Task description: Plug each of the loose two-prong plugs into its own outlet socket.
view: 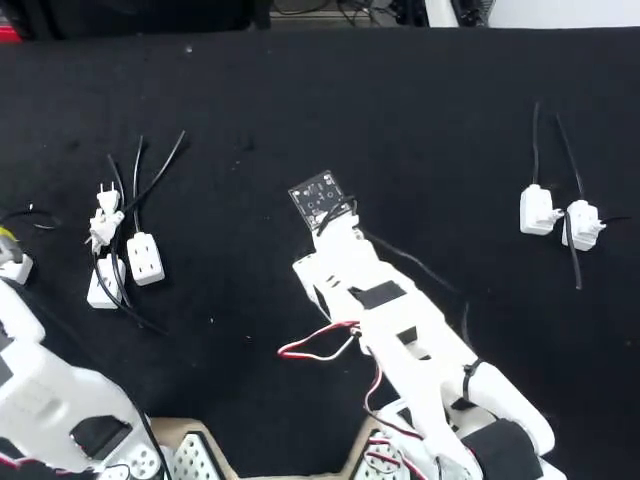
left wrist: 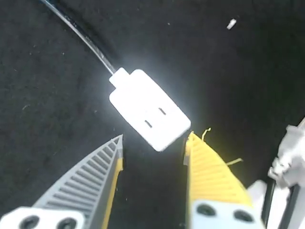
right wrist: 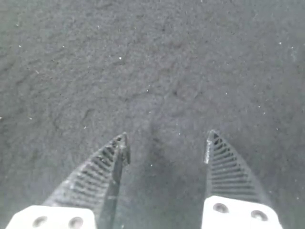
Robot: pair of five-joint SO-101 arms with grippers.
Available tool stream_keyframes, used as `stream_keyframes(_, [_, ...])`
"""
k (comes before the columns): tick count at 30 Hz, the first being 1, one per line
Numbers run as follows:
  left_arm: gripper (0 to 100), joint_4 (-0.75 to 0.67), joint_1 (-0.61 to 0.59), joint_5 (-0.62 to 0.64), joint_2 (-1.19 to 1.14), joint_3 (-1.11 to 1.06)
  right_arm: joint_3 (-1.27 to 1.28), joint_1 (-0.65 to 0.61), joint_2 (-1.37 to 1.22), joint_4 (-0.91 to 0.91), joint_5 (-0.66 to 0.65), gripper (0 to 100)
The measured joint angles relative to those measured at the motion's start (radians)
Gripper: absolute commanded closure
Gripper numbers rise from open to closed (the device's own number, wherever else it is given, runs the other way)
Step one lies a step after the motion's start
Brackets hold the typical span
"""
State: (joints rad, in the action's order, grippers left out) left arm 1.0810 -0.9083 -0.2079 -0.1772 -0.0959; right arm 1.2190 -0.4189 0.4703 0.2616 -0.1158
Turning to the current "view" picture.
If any white outlet socket black cord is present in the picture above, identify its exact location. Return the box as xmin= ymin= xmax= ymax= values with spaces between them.
xmin=0 ymin=254 xmax=35 ymax=287
xmin=518 ymin=101 xmax=555 ymax=235
xmin=86 ymin=153 xmax=127 ymax=310
xmin=125 ymin=135 xmax=166 ymax=287
xmin=554 ymin=113 xmax=600 ymax=252

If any white two-prong plug black cord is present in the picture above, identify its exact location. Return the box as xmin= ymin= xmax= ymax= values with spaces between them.
xmin=84 ymin=129 xmax=189 ymax=247
xmin=549 ymin=207 xmax=584 ymax=291
xmin=96 ymin=180 xmax=170 ymax=336

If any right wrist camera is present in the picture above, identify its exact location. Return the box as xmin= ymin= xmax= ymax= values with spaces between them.
xmin=288 ymin=169 xmax=357 ymax=232

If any black cable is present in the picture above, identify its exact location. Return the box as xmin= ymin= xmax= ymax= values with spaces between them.
xmin=357 ymin=229 xmax=484 ymax=401

